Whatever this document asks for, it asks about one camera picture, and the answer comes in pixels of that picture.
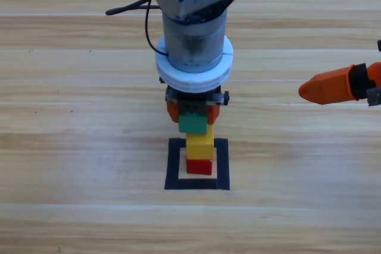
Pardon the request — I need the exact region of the black tape square outline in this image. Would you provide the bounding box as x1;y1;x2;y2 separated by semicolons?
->
164;137;230;191

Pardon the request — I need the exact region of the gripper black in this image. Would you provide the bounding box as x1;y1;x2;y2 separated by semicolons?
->
165;84;230;126
298;61;381;108

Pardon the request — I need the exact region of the red wooden cube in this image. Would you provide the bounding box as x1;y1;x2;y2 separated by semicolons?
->
186;157;214;176

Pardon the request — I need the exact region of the green wooden cube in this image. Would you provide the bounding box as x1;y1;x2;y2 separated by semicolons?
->
177;112;208;134

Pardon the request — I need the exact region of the yellow wooden cube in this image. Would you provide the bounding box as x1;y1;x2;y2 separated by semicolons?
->
186;124;215;160

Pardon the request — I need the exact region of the arm thick black cable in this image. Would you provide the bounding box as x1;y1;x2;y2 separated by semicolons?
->
105;0;155;16

